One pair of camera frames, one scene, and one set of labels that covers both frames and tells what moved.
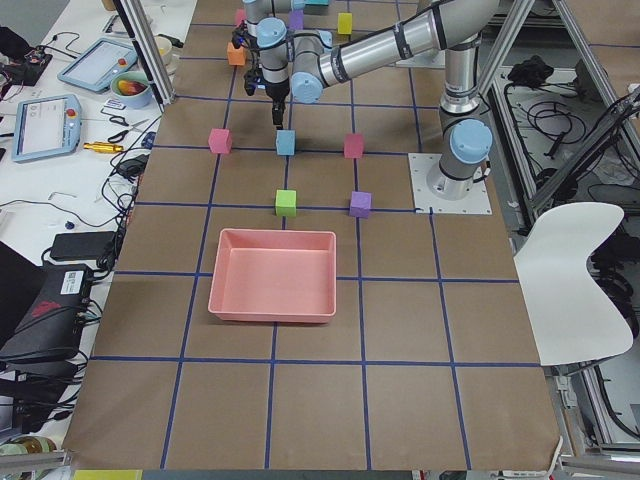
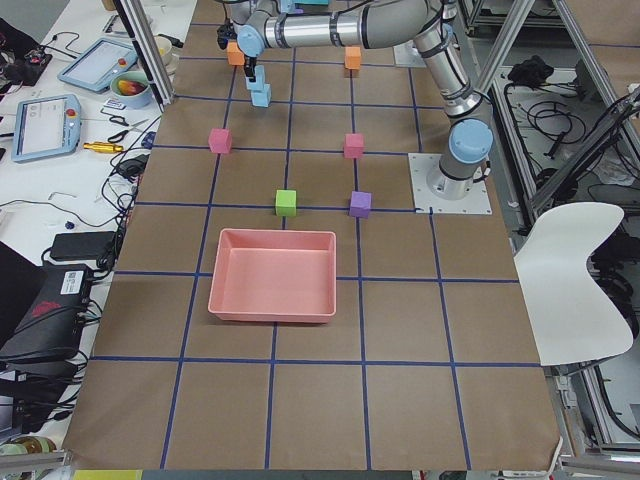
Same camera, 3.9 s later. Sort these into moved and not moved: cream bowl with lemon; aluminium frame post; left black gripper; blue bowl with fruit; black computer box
Moved: left black gripper
Not moved: black computer box; aluminium frame post; cream bowl with lemon; blue bowl with fruit
